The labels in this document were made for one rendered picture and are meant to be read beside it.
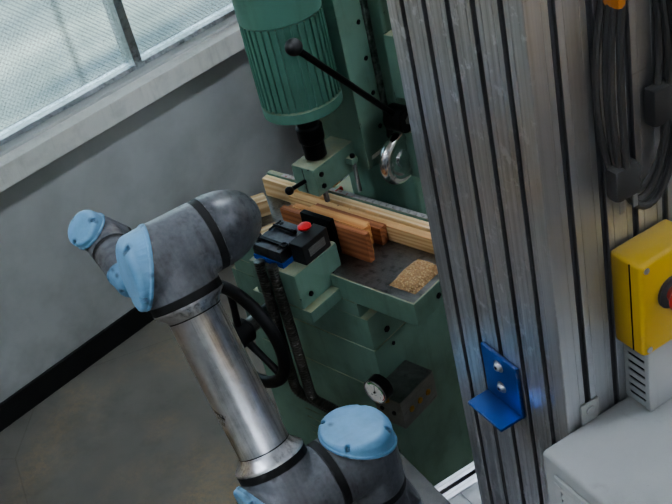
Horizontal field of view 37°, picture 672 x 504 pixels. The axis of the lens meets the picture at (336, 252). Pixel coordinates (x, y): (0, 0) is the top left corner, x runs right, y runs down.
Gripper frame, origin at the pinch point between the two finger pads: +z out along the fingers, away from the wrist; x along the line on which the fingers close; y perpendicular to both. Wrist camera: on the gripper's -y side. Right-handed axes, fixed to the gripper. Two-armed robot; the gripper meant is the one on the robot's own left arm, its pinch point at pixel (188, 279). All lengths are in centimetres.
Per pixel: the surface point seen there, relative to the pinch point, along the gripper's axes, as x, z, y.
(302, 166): 20.3, 9.1, 27.3
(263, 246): 1.6, 2.1, 18.5
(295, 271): -5.4, 4.8, 23.7
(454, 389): -21, 67, 28
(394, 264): -5.4, 19.0, 39.8
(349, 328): -12.9, 25.8, 23.1
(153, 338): 44, 108, -96
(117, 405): 16, 89, -99
